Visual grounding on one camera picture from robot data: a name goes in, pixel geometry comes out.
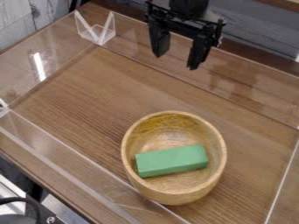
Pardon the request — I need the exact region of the clear acrylic corner bracket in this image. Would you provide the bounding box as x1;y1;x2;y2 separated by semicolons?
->
74;10;116;46

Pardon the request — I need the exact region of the brown wooden bowl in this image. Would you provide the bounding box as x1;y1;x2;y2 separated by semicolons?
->
120;110;227;205

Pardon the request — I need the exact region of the black cable bottom left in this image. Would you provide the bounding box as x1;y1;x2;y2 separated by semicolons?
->
0;196;43;224

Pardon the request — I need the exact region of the green rectangular block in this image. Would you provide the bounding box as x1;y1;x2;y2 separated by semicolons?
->
135;144;210;178

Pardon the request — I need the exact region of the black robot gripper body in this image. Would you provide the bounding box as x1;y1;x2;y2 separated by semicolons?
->
146;0;226;46

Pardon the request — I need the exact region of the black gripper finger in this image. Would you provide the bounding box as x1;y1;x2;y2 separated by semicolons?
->
187;34;211;70
148;19;171;57

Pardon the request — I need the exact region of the black metal frame corner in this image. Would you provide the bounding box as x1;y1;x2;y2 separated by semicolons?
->
24;195;66;224

